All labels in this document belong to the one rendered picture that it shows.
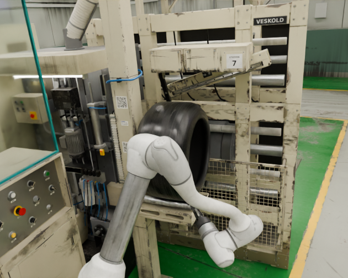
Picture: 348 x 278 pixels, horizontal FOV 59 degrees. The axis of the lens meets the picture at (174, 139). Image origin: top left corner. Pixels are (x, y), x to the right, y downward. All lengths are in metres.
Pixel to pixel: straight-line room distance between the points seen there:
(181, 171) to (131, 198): 0.26
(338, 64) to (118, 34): 9.40
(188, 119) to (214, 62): 0.40
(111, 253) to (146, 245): 0.97
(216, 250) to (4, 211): 1.05
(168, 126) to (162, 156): 0.53
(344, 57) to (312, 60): 0.90
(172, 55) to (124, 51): 0.32
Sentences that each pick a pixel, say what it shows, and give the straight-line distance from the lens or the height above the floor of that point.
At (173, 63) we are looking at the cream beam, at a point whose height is 1.69.
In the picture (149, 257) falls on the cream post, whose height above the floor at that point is 0.37.
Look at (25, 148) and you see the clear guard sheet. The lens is 1.76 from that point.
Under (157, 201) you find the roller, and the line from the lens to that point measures 1.93.
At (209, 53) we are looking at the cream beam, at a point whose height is 1.75.
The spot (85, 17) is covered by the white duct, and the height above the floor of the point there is 2.00.
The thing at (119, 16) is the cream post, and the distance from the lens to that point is 1.78.
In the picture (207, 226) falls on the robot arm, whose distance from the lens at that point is 1.55.
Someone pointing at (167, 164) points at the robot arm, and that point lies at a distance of 1.13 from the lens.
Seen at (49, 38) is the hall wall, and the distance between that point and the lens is 12.49.
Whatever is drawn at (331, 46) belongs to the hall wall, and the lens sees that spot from 10.71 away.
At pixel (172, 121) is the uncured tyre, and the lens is 1.64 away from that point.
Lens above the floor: 1.93
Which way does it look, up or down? 21 degrees down
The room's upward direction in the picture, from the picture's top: 4 degrees counter-clockwise
